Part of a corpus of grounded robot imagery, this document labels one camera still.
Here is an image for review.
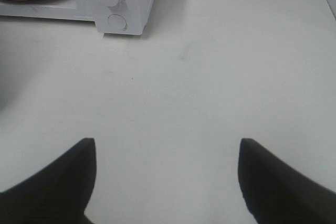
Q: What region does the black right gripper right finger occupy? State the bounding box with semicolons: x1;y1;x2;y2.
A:
238;138;335;223

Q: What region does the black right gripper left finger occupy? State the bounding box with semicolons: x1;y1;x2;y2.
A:
1;138;97;223

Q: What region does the round white door button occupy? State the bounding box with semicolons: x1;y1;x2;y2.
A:
108;14;127;30

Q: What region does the white microwave oven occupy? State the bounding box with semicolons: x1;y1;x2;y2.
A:
0;0;161;37

